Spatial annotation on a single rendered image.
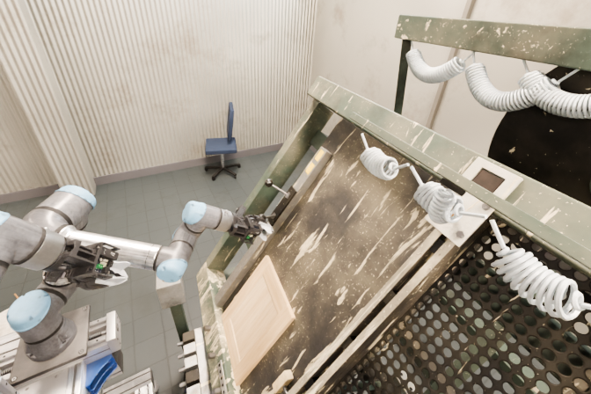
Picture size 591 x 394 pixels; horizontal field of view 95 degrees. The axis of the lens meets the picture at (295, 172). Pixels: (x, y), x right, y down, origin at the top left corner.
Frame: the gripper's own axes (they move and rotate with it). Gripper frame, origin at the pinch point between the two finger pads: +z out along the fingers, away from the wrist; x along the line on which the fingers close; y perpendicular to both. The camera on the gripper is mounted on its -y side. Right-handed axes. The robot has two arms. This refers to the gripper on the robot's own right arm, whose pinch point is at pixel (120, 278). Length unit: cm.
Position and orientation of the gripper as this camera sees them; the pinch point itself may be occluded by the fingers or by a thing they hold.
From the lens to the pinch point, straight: 90.2
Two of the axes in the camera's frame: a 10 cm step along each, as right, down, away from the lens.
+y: 9.5, -2.7, -1.7
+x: -1.2, -7.9, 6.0
